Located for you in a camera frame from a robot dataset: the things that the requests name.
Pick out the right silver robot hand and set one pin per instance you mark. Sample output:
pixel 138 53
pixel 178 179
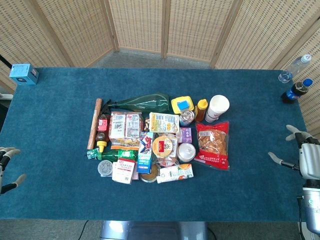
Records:
pixel 308 160

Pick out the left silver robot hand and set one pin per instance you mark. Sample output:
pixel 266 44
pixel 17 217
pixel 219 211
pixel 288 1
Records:
pixel 5 155

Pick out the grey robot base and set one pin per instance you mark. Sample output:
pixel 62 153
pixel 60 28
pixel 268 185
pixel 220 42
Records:
pixel 150 231

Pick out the blue felt table cover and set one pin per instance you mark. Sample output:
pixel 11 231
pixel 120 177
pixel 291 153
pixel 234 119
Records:
pixel 250 187

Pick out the cola bottle with blue cap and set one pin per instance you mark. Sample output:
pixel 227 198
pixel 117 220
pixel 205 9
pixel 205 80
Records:
pixel 295 91

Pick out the light blue cardboard box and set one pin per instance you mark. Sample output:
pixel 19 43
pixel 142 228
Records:
pixel 22 73

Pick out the small green packet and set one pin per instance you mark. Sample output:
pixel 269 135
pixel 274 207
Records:
pixel 92 153

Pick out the clear plastic water bottle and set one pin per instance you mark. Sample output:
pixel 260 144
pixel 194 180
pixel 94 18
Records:
pixel 293 67

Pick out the brown wooden stick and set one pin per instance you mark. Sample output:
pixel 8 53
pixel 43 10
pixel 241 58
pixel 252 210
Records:
pixel 95 122

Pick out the red cookie snack bag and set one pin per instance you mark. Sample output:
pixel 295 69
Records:
pixel 212 145

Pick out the round grey tin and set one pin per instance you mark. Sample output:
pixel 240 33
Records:
pixel 105 167

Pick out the dark sauce bottle yellow cap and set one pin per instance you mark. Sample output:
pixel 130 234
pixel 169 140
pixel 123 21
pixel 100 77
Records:
pixel 102 125

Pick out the green plastic drink bottle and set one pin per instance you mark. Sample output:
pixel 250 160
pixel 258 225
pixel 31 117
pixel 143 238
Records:
pixel 117 155

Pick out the amber honey squeeze bottle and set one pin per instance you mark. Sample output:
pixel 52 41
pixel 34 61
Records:
pixel 200 110

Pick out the white box with red print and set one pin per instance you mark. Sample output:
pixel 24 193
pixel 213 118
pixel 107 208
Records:
pixel 123 171

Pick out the orange snack bag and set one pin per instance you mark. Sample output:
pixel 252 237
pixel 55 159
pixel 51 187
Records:
pixel 125 143

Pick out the round silver tin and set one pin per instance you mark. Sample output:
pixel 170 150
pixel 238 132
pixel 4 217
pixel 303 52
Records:
pixel 186 152

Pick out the red white labelled snack pack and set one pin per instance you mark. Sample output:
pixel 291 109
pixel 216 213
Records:
pixel 125 125

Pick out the small purple box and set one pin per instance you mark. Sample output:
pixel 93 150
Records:
pixel 186 135

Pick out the silver metal can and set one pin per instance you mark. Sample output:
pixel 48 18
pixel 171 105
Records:
pixel 187 117

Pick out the white orange drink carton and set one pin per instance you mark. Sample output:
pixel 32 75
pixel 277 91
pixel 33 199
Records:
pixel 175 173

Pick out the yellow box with blue lid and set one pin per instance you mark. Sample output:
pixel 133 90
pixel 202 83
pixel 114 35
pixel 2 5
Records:
pixel 182 103

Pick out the blue white carton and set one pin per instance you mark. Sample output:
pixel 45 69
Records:
pixel 145 160

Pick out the clear bag of peanuts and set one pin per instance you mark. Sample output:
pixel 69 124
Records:
pixel 146 123

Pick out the round brown tin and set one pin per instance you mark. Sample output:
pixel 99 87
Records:
pixel 150 176

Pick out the round yellow red lid container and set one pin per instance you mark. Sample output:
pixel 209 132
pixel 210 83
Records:
pixel 162 147

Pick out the green plastic spray bottle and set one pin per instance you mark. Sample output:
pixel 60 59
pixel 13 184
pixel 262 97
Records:
pixel 145 102

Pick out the yellow white labelled food pack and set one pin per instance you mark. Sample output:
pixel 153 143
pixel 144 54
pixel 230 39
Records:
pixel 163 122

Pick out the woven wicker folding screen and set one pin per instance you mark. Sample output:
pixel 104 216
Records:
pixel 137 25

